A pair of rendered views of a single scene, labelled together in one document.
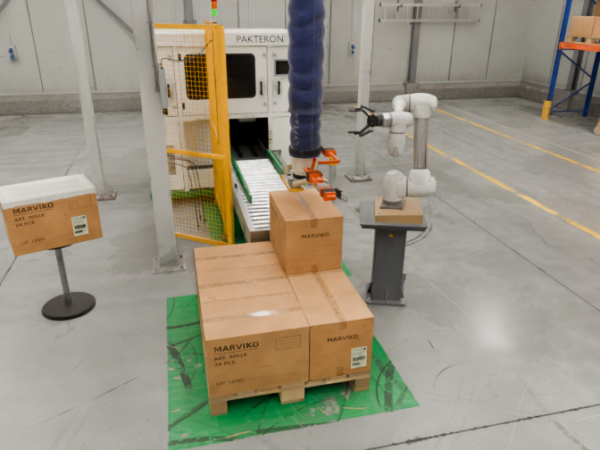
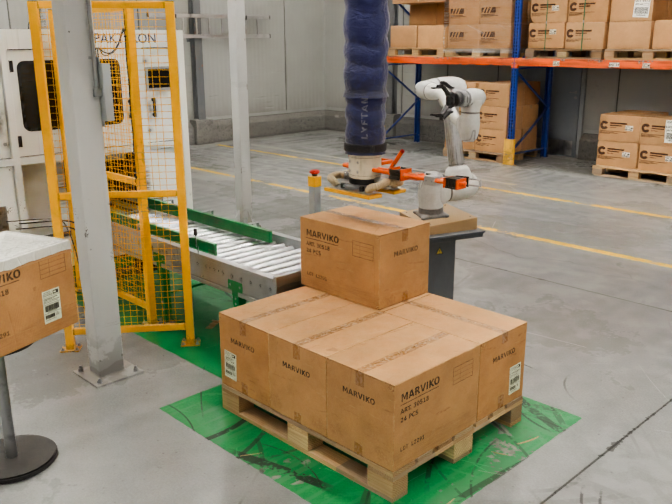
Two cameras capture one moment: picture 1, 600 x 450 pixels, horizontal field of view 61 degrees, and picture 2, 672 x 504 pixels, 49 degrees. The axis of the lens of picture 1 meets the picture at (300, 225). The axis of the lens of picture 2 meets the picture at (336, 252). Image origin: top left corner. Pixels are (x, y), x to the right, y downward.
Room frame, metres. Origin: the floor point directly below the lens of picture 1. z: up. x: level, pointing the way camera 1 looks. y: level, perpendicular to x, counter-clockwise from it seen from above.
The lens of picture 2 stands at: (0.09, 2.10, 1.89)
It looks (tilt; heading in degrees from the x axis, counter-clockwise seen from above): 16 degrees down; 330
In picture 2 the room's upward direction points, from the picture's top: straight up
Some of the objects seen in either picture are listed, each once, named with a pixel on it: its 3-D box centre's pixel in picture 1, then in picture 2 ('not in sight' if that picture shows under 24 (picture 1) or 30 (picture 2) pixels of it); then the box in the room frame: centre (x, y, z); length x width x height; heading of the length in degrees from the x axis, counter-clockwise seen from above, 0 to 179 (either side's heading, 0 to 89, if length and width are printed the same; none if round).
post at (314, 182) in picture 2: (330, 208); (315, 247); (4.43, -0.29, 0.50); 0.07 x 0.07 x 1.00; 14
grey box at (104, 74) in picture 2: (163, 87); (100, 91); (4.25, 1.12, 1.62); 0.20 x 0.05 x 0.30; 14
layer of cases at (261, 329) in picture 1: (273, 304); (369, 353); (3.02, 0.18, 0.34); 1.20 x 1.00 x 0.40; 14
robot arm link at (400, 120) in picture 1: (400, 121); (472, 100); (3.27, -0.64, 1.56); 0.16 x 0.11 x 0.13; 103
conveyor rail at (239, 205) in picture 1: (235, 194); (165, 254); (4.81, 0.66, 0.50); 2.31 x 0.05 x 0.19; 14
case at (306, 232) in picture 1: (304, 229); (363, 254); (3.40, -0.03, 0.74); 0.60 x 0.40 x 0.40; 14
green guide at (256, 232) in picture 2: (285, 170); (207, 216); (5.30, 0.17, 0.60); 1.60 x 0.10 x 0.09; 14
